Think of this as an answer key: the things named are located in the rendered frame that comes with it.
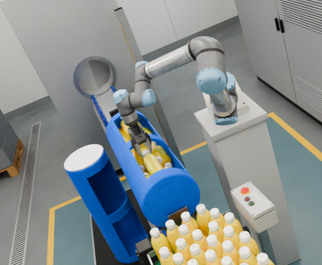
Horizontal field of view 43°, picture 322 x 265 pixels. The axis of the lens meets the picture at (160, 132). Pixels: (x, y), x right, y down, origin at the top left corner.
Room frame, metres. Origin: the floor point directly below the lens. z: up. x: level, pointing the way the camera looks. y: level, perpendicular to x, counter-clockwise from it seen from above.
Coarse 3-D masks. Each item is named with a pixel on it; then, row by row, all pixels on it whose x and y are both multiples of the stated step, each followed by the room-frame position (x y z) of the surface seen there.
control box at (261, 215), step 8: (248, 184) 1.39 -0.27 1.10; (232, 192) 1.38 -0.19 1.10; (240, 192) 1.36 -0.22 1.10; (248, 192) 1.34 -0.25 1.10; (256, 192) 1.32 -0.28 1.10; (240, 200) 1.31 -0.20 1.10; (248, 200) 1.29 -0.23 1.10; (256, 200) 1.27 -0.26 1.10; (264, 200) 1.26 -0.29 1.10; (240, 208) 1.33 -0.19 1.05; (248, 208) 1.25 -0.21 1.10; (256, 208) 1.23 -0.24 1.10; (264, 208) 1.21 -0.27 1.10; (272, 208) 1.21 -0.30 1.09; (248, 216) 1.25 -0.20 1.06; (256, 216) 1.20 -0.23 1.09; (264, 216) 1.20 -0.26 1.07; (272, 216) 1.21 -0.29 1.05; (256, 224) 1.20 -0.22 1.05; (264, 224) 1.20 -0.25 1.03; (272, 224) 1.21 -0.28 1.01
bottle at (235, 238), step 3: (234, 234) 1.17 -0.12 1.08; (237, 234) 1.17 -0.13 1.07; (225, 237) 1.17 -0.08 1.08; (228, 237) 1.15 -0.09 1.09; (231, 237) 1.15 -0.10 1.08; (234, 237) 1.15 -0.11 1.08; (237, 237) 1.16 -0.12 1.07; (225, 240) 1.16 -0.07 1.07; (231, 240) 1.15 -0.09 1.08; (234, 240) 1.14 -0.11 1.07; (237, 240) 1.15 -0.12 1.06; (234, 243) 1.14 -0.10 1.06; (237, 243) 1.14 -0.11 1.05; (234, 246) 1.14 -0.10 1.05; (237, 246) 1.14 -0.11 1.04
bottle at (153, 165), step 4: (148, 152) 1.74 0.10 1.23; (144, 156) 1.72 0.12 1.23; (148, 156) 1.70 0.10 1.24; (152, 156) 1.69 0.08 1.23; (144, 160) 1.70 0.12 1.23; (148, 160) 1.68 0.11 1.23; (152, 160) 1.67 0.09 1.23; (156, 160) 1.67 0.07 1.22; (144, 164) 1.69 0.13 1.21; (148, 164) 1.66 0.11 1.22; (152, 164) 1.65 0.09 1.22; (156, 164) 1.64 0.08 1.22; (160, 164) 1.65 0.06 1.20; (148, 168) 1.65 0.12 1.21; (152, 168) 1.62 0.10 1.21; (156, 168) 1.62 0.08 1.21; (160, 168) 1.61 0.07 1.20; (152, 172) 1.61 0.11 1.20
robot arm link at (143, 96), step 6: (138, 84) 1.75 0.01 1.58; (144, 84) 1.75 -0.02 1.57; (150, 84) 1.78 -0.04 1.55; (138, 90) 1.73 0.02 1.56; (144, 90) 1.72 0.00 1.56; (150, 90) 1.71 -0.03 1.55; (132, 96) 1.73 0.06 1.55; (138, 96) 1.71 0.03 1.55; (144, 96) 1.69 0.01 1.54; (150, 96) 1.69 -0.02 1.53; (132, 102) 1.72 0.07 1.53; (138, 102) 1.70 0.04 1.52; (144, 102) 1.69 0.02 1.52; (150, 102) 1.68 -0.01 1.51; (132, 108) 1.73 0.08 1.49
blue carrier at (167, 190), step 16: (112, 128) 2.22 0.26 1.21; (112, 144) 2.13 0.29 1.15; (128, 144) 1.92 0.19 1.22; (160, 144) 2.10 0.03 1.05; (128, 160) 1.81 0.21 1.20; (176, 160) 1.79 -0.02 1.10; (128, 176) 1.73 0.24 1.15; (144, 176) 1.58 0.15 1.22; (160, 176) 1.51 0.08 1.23; (176, 176) 1.50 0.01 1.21; (144, 192) 1.49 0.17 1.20; (160, 192) 1.48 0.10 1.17; (176, 192) 1.49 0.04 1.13; (192, 192) 1.50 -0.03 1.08; (144, 208) 1.47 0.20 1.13; (160, 208) 1.48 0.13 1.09; (176, 208) 1.49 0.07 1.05; (192, 208) 1.50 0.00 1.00; (160, 224) 1.48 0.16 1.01
